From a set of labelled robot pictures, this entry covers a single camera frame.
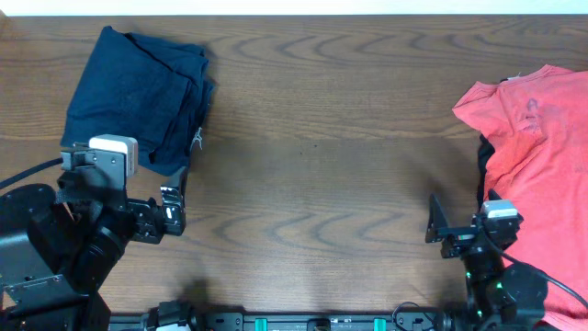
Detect navy blue shorts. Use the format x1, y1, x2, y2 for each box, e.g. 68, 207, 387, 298
61, 26, 209, 163

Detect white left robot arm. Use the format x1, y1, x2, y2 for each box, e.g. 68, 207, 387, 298
1, 184, 189, 330

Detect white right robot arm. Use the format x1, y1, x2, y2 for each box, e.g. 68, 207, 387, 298
144, 192, 548, 331

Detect folded navy shorts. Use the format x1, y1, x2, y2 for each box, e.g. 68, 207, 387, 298
146, 78, 214, 177

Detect red t-shirt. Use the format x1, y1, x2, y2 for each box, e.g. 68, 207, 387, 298
452, 63, 588, 331

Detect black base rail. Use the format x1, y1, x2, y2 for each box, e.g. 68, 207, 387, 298
107, 301, 467, 331

